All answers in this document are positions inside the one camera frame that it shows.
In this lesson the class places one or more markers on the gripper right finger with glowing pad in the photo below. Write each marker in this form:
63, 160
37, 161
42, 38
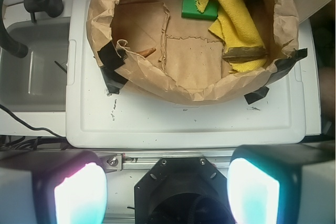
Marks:
292, 183

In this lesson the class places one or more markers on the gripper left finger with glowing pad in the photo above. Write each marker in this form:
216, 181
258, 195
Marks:
49, 186

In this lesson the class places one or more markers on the dark wood chip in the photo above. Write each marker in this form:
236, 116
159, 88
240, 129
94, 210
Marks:
244, 54

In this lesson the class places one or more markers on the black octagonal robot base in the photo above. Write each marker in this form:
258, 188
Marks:
182, 193

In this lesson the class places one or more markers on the black tape piece lower right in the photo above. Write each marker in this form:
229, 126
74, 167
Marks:
256, 95

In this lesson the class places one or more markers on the black tape piece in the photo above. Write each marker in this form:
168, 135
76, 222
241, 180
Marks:
256, 95
285, 65
112, 59

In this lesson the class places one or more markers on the grey sink basin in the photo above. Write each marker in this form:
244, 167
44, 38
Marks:
37, 82

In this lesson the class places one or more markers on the white plastic tray lid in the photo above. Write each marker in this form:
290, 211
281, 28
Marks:
96, 119

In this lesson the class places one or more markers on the black tape piece left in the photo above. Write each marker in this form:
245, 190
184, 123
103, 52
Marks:
112, 59

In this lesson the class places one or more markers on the brown pointed seashell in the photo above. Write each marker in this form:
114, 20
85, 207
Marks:
147, 52

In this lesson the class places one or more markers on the yellow cloth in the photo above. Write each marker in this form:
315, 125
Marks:
236, 28

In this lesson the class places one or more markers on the brown paper bag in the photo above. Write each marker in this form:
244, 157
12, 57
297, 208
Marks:
187, 67

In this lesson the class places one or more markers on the black faucet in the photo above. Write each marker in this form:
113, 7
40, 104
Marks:
53, 8

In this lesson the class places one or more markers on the green rectangular block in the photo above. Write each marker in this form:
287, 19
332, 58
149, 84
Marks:
189, 10

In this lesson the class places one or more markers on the aluminium frame rail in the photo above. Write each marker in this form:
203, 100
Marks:
117, 159

